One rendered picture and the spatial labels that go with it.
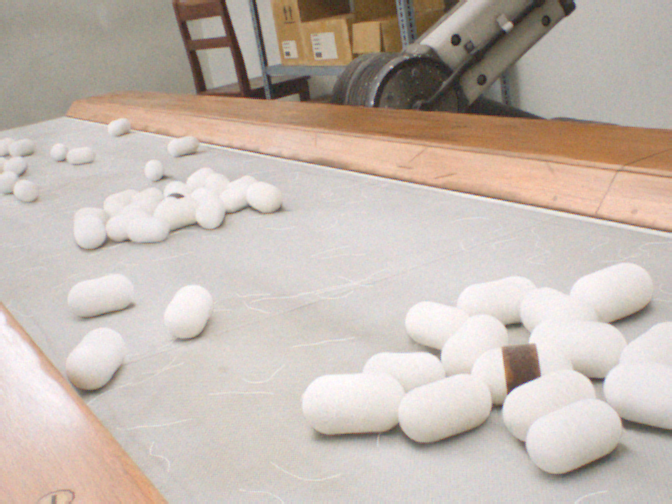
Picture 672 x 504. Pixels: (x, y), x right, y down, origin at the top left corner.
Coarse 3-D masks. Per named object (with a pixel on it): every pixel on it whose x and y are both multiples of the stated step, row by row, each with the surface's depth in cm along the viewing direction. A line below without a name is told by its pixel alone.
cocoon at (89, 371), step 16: (96, 336) 40; (112, 336) 40; (80, 352) 38; (96, 352) 38; (112, 352) 39; (80, 368) 38; (96, 368) 38; (112, 368) 39; (80, 384) 38; (96, 384) 38
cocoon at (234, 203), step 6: (240, 186) 66; (246, 186) 66; (228, 192) 65; (234, 192) 66; (240, 192) 66; (222, 198) 65; (228, 198) 65; (234, 198) 65; (240, 198) 66; (228, 204) 65; (234, 204) 65; (240, 204) 66; (246, 204) 66; (228, 210) 66; (234, 210) 66
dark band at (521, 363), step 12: (504, 348) 31; (516, 348) 31; (528, 348) 31; (504, 360) 31; (516, 360) 31; (528, 360) 31; (516, 372) 31; (528, 372) 31; (540, 372) 30; (516, 384) 31
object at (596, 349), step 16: (560, 320) 33; (576, 320) 33; (544, 336) 33; (560, 336) 32; (576, 336) 32; (592, 336) 32; (608, 336) 32; (576, 352) 32; (592, 352) 31; (608, 352) 31; (576, 368) 32; (592, 368) 32; (608, 368) 31
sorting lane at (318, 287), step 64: (64, 128) 137; (64, 192) 86; (320, 192) 68; (384, 192) 64; (448, 192) 61; (0, 256) 65; (64, 256) 62; (128, 256) 59; (192, 256) 57; (256, 256) 54; (320, 256) 52; (384, 256) 50; (448, 256) 48; (512, 256) 47; (576, 256) 45; (640, 256) 44; (64, 320) 49; (128, 320) 47; (256, 320) 44; (320, 320) 43; (384, 320) 41; (640, 320) 37; (128, 384) 39; (192, 384) 38; (256, 384) 37; (128, 448) 33; (192, 448) 33; (256, 448) 32; (320, 448) 31; (384, 448) 30; (448, 448) 30; (512, 448) 29; (640, 448) 28
